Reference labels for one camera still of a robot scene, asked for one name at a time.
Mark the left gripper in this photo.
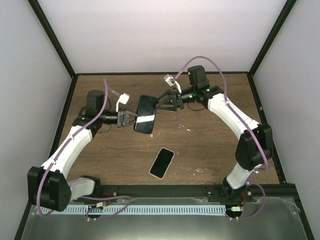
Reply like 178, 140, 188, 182
98, 108, 143, 128

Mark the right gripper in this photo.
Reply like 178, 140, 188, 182
155, 86, 197, 112

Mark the black phone case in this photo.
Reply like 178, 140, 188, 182
134, 95, 158, 135

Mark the black phone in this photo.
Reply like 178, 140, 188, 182
136, 114, 155, 124

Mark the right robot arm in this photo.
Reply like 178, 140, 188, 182
156, 65, 273, 202

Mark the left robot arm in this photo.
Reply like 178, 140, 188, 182
27, 90, 137, 212

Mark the metal front plate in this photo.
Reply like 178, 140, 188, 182
22, 197, 307, 240

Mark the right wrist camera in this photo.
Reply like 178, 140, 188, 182
163, 74, 182, 94

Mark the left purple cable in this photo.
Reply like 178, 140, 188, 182
36, 77, 132, 222

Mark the purple cable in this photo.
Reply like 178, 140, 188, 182
174, 56, 270, 222
36, 77, 132, 222

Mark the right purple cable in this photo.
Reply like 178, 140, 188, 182
174, 56, 270, 222

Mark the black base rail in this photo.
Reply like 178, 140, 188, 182
89, 183, 299, 204

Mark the light blue slotted rail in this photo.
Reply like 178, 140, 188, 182
52, 204, 226, 216

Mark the black enclosure frame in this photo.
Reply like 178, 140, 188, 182
28, 0, 314, 240

